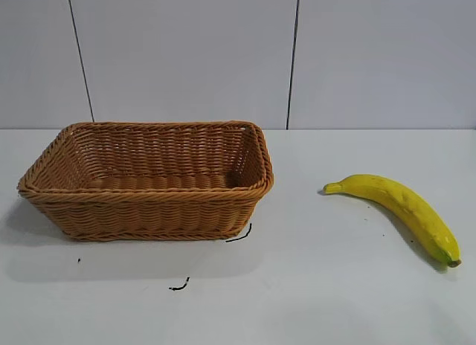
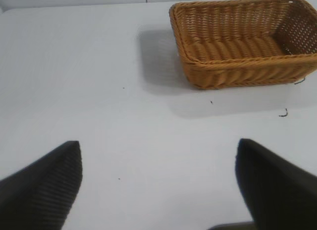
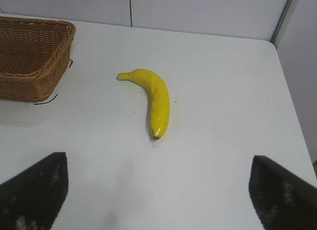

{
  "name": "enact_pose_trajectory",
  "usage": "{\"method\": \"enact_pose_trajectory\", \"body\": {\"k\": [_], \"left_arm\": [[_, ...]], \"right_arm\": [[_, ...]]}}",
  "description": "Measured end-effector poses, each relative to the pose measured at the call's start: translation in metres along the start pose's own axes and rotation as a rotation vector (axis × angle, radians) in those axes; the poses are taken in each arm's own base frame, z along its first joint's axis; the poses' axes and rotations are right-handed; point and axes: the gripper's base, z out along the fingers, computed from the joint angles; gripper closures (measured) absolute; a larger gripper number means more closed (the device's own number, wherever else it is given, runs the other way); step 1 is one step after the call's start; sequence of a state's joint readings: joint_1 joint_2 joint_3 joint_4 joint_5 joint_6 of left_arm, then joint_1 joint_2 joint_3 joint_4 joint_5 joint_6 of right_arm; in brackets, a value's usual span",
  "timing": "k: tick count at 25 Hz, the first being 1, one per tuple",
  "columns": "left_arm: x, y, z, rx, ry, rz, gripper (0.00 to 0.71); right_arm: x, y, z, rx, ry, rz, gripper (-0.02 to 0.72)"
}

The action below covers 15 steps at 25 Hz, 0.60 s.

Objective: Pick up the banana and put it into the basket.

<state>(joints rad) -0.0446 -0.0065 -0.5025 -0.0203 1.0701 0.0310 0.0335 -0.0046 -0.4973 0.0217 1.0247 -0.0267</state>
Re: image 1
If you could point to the yellow banana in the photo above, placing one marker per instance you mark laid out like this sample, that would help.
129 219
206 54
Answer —
409 207

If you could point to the brown woven wicker basket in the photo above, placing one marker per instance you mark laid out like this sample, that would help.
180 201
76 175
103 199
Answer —
148 215

